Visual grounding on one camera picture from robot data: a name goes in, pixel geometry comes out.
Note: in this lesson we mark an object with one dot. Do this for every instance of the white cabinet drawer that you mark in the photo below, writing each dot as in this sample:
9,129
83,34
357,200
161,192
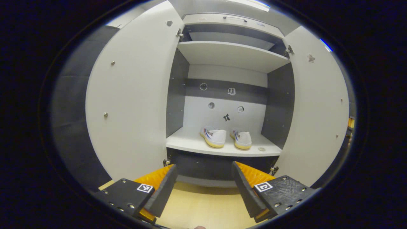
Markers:
210,24

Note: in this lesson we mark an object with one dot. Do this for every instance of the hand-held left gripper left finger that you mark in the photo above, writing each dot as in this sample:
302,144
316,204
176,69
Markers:
163,190

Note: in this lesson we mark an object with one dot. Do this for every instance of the black backdrop cloth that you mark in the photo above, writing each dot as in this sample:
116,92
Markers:
73,127

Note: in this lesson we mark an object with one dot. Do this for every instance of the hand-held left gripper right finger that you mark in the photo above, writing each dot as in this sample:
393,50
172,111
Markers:
246,194

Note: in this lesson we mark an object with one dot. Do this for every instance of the white canvas shoe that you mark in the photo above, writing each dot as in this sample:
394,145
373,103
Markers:
243,139
216,136

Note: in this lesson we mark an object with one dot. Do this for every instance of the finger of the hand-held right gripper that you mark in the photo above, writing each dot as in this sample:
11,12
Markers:
350,122

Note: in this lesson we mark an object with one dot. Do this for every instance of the white shoe cabinet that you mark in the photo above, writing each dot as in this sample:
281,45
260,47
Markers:
222,143

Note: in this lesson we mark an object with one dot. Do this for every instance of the metal door hinge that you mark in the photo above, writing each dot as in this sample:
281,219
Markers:
289,49
179,33
166,162
274,170

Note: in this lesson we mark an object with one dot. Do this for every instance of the white shoe cabinet door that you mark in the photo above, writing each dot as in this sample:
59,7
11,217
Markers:
318,121
136,111

